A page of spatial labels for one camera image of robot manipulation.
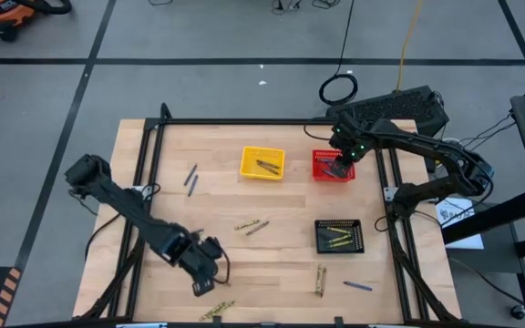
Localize yellow hanging cable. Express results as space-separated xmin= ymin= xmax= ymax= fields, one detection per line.
xmin=395 ymin=0 xmax=426 ymax=92

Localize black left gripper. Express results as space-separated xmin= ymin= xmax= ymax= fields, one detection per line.
xmin=173 ymin=230 xmax=225 ymax=298

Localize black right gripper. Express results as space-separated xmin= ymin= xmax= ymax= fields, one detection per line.
xmin=334 ymin=143 xmax=365 ymax=179

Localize black computer case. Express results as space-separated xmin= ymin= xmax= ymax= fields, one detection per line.
xmin=324 ymin=85 xmax=450 ymax=147

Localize black hanging coiled cable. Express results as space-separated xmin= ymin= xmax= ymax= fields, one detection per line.
xmin=318 ymin=0 xmax=359 ymax=107

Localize red plastic basket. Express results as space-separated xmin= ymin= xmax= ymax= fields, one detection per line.
xmin=311 ymin=149 xmax=356 ymax=183

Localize yellow plastic basket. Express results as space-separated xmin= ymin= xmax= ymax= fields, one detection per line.
xmin=239 ymin=145 xmax=287 ymax=182

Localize black plastic basket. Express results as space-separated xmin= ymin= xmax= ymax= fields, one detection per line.
xmin=314 ymin=219 xmax=365 ymax=255

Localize black floor cables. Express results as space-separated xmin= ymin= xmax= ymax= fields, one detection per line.
xmin=270 ymin=0 xmax=342 ymax=13

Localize black metal bar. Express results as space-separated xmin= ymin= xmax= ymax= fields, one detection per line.
xmin=441 ymin=187 xmax=525 ymax=246

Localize white paper sheet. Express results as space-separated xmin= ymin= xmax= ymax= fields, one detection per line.
xmin=435 ymin=196 xmax=486 ymax=251

